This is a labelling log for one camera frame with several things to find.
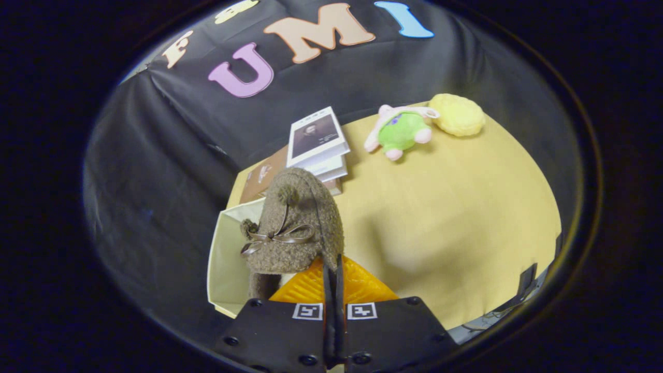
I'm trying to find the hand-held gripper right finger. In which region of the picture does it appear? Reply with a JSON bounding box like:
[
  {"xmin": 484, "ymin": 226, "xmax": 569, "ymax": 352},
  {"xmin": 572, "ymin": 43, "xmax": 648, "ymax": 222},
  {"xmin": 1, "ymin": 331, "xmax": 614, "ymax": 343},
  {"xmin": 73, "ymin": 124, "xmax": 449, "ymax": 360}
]
[{"xmin": 337, "ymin": 254, "xmax": 458, "ymax": 373}]

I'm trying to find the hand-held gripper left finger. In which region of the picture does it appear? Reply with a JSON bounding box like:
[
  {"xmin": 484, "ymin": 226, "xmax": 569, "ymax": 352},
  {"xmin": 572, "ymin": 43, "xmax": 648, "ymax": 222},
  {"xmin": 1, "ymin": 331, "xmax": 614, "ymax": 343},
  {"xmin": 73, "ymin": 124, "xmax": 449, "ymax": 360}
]
[{"xmin": 215, "ymin": 257, "xmax": 337, "ymax": 373}]

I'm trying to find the grey fabric storage box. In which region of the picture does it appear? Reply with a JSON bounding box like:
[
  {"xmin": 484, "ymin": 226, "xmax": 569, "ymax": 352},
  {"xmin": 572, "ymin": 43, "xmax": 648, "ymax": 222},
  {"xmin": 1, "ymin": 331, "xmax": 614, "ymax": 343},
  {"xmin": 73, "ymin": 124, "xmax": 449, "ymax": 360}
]
[{"xmin": 207, "ymin": 198, "xmax": 270, "ymax": 318}]

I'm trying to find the brown fuzzy shoe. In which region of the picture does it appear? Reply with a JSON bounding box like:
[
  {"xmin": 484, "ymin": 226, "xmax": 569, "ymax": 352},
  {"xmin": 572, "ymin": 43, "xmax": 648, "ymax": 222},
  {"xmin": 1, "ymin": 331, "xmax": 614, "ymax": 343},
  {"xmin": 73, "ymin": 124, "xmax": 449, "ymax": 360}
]
[{"xmin": 240, "ymin": 167, "xmax": 345, "ymax": 301}]

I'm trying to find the plain white book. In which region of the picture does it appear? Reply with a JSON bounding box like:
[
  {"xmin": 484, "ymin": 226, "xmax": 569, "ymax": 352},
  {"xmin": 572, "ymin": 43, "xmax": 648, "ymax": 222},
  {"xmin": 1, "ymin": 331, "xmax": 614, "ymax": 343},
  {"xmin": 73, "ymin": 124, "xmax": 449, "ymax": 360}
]
[{"xmin": 311, "ymin": 154, "xmax": 349, "ymax": 183}]

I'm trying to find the white book with portrait cover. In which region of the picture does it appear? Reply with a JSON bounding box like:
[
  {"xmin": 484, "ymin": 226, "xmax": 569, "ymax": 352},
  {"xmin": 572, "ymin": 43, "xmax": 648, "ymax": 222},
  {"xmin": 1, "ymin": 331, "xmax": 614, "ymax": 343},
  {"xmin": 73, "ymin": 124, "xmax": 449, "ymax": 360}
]
[{"xmin": 286, "ymin": 106, "xmax": 351, "ymax": 169}]

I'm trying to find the black backdrop cloth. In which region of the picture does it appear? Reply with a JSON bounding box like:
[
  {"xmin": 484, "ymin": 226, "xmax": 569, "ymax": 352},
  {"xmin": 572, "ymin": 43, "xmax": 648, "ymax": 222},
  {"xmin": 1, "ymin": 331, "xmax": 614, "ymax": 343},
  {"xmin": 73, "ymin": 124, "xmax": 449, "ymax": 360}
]
[{"xmin": 83, "ymin": 0, "xmax": 583, "ymax": 353}]

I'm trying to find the green and pink plush toy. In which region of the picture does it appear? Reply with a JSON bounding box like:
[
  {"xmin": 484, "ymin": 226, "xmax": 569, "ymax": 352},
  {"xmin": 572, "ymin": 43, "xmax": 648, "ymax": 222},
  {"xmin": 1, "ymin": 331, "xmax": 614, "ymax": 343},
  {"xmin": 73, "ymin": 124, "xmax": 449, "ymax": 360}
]
[{"xmin": 364, "ymin": 105, "xmax": 441, "ymax": 161}]

